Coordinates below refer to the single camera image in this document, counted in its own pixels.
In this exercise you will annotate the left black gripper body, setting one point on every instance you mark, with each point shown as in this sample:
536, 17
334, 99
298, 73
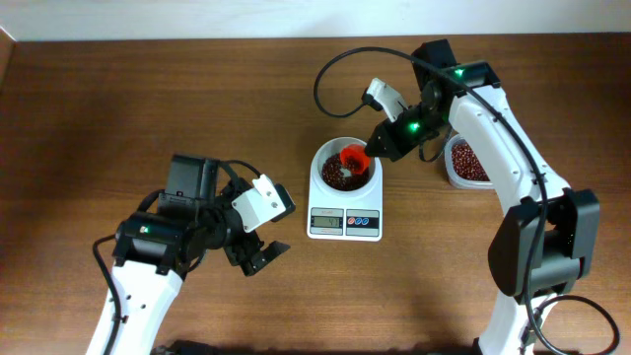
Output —
227, 232

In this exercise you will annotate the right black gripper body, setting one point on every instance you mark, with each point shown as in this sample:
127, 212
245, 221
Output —
390, 138

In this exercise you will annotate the orange measuring scoop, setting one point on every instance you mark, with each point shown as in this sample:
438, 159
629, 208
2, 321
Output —
354, 159

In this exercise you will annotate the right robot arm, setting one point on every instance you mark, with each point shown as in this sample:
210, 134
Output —
546, 241

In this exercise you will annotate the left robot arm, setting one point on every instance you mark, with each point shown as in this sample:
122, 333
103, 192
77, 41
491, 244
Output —
204, 206

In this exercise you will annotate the white digital kitchen scale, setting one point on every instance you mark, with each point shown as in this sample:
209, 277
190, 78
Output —
355, 215

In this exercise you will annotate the white round bowl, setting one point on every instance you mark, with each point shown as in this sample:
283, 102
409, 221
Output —
335, 146

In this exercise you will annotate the red beans in bowl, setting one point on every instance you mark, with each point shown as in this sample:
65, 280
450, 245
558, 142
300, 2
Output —
334, 175

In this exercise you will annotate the red adzuki beans in container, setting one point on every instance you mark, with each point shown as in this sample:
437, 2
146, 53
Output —
466, 164

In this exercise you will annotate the clear plastic container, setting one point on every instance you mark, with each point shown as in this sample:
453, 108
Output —
454, 179

